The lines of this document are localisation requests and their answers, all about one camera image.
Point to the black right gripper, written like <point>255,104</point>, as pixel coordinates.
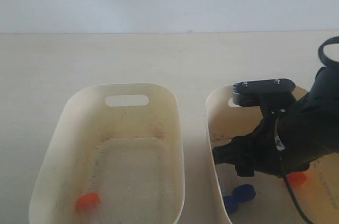
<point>278,146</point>

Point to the blue cap bottle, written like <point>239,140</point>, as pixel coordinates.
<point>244,193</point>
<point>230,203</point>

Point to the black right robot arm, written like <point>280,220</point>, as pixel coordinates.
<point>321,104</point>

